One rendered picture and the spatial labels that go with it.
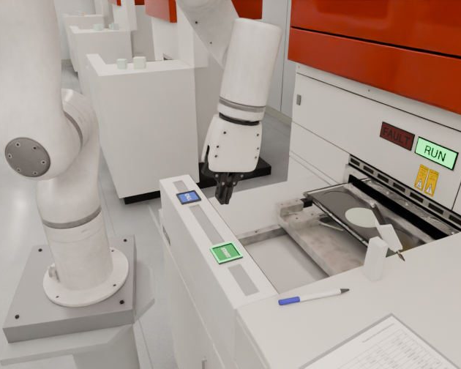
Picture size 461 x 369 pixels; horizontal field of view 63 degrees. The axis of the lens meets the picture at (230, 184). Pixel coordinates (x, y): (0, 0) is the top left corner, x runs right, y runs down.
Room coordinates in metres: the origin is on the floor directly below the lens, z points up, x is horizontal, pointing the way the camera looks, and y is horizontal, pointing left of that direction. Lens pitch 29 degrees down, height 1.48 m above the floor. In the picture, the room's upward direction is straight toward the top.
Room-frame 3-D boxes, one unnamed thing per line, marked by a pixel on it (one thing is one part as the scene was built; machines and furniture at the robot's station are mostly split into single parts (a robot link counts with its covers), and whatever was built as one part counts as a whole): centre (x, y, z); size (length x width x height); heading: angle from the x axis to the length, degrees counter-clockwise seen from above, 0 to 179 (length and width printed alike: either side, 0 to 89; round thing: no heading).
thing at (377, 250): (0.57, -0.30, 1.03); 0.06 x 0.04 x 0.13; 114
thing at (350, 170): (0.94, -0.48, 0.89); 0.44 x 0.02 x 0.10; 24
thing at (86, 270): (0.67, 0.34, 0.96); 0.19 x 0.19 x 0.18
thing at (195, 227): (0.76, 0.06, 0.89); 0.55 x 0.09 x 0.14; 24
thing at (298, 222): (0.87, -0.21, 0.89); 0.08 x 0.03 x 0.03; 114
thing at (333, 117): (1.11, -0.43, 1.02); 0.82 x 0.03 x 0.40; 24
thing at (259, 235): (0.93, -0.19, 0.84); 0.50 x 0.02 x 0.03; 114
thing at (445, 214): (0.94, -0.49, 0.96); 0.44 x 0.01 x 0.02; 24
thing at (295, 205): (0.94, -0.17, 0.89); 0.08 x 0.03 x 0.03; 114
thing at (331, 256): (0.80, -0.24, 0.87); 0.36 x 0.08 x 0.03; 24
